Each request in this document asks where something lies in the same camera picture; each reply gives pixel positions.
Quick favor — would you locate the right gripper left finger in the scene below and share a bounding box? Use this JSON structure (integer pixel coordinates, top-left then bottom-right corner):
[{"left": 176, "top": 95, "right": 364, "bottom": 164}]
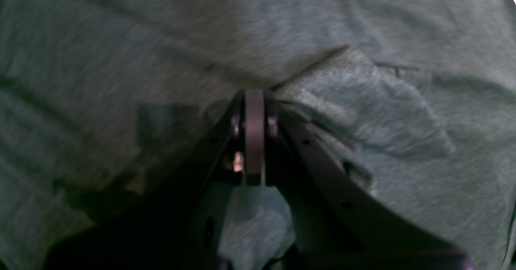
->
[{"left": 43, "top": 89, "right": 265, "bottom": 270}]

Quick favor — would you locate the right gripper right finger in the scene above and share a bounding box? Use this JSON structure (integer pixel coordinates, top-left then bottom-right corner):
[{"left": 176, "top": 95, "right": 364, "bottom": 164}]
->
[{"left": 264, "top": 91, "right": 473, "bottom": 270}]

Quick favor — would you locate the dark green t-shirt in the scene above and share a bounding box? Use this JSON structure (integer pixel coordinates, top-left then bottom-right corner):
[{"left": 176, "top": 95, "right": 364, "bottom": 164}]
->
[{"left": 1, "top": 0, "right": 515, "bottom": 270}]

